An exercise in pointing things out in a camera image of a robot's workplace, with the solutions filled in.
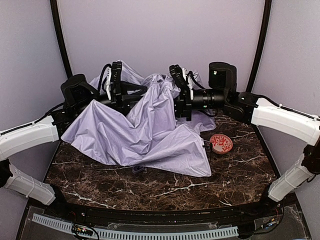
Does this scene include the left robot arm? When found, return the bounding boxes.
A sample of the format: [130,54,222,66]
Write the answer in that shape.
[0,72,147,206]

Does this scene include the lavender folding umbrella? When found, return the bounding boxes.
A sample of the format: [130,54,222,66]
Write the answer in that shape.
[61,63,216,177]

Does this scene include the black front rail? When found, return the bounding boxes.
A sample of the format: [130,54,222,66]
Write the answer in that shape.
[65,203,262,225]

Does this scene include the red patterned ceramic bowl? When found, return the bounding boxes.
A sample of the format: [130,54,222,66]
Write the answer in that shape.
[209,133,233,155]

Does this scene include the small circuit board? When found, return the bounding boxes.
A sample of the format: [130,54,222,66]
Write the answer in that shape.
[71,224,94,237]

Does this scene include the black frame post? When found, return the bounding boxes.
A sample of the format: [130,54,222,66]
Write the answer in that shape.
[49,0,73,78]
[246,0,273,92]

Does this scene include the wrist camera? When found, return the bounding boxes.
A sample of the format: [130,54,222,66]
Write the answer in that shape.
[98,61,123,102]
[169,64,194,100]

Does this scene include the left black frame post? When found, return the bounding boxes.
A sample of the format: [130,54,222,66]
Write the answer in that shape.
[49,0,73,78]

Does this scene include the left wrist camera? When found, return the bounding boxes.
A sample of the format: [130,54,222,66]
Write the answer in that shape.
[98,61,123,102]

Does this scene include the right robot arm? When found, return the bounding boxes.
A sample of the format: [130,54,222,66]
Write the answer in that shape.
[169,62,320,207]

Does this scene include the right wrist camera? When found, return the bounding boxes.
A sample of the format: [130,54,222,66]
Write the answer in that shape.
[169,64,194,100]

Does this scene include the right black frame post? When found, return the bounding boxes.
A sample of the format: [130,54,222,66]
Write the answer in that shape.
[246,0,273,92]

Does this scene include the grey slotted cable duct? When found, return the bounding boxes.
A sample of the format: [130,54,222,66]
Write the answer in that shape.
[31,213,239,240]

